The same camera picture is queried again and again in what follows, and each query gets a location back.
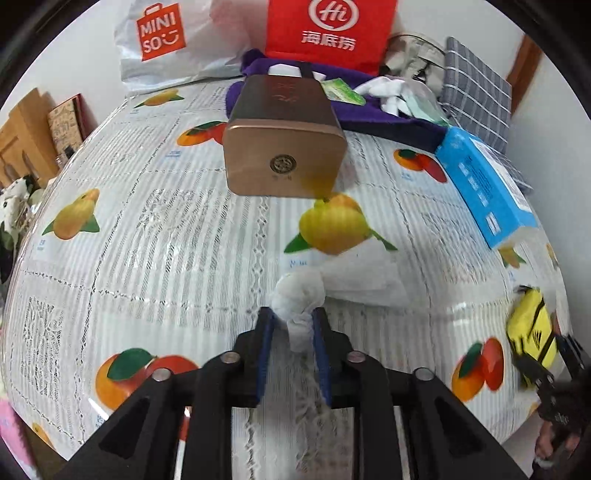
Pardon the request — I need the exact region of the green snack packet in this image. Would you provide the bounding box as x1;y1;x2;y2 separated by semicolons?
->
321;78;367;106

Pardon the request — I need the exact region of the yellow black soft pouch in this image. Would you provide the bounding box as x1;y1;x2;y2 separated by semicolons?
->
506;285;558;388

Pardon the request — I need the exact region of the person's right hand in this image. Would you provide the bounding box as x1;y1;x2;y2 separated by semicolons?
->
534;420;580;469

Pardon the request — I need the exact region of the white Miniso plastic bag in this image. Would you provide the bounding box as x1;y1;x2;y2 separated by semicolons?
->
114;0;269;95

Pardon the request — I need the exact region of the fruit print tablecloth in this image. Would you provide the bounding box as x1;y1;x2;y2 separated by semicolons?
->
3;81;570;458

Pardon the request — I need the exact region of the beige canvas bag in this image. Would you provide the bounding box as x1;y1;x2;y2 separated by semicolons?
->
380;33;445;97

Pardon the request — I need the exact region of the red Haidilao paper bag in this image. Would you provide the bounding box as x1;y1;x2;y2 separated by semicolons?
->
264;0;397;75

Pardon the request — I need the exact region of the dark box with copper end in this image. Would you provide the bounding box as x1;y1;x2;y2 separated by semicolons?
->
222;75;348;198

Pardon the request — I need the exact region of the blue tissue pack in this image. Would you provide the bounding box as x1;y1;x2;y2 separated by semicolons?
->
436;127;538;250

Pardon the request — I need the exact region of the small patterned box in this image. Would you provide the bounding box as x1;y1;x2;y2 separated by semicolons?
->
47;94;95;161

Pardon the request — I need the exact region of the purple towel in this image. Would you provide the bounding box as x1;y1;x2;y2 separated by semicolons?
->
225;49;449;153

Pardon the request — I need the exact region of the mint green cloth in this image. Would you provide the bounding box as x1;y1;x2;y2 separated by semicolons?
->
401;82;450;126

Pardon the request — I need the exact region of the white mesh gauze cloth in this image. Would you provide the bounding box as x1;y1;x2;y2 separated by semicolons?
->
270;238;409;353

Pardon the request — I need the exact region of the grey checkered cushion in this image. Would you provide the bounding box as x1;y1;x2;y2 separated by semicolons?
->
440;36;533;195

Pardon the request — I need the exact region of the white soap bar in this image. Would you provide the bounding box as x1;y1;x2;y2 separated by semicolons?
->
267;63;325;82

